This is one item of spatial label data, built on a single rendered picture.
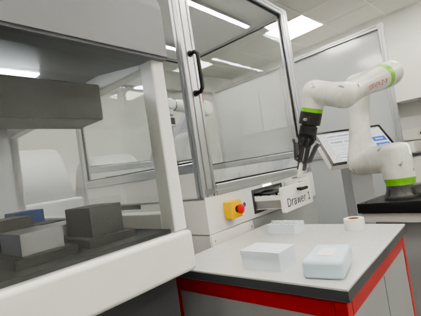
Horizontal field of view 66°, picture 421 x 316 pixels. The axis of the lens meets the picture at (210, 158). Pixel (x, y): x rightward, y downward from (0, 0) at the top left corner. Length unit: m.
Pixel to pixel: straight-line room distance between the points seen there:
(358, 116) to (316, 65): 1.69
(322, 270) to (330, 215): 2.58
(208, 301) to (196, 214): 0.40
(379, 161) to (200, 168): 0.82
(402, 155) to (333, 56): 1.88
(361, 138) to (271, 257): 0.98
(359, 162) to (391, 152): 0.16
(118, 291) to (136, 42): 0.57
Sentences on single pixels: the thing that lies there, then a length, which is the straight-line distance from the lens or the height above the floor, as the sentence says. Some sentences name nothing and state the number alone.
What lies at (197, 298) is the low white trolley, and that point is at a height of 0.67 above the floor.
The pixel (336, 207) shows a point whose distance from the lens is 3.35.
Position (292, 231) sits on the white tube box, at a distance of 1.30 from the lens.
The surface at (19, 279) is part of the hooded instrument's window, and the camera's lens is 0.67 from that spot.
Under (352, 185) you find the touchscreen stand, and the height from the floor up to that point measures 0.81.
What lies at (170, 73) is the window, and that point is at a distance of 1.42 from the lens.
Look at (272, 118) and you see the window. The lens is 1.83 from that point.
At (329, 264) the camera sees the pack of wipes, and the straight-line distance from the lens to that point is 0.82.
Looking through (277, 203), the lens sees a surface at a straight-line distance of 1.49.
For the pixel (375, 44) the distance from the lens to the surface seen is 3.21.
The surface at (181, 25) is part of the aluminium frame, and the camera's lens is 1.41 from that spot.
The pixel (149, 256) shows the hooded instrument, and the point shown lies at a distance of 0.78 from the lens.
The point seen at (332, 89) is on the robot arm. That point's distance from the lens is 1.40.
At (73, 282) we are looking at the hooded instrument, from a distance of 0.69.
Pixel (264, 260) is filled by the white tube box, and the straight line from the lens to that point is 0.92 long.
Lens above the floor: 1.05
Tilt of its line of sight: 2 degrees up
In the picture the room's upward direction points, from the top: 9 degrees counter-clockwise
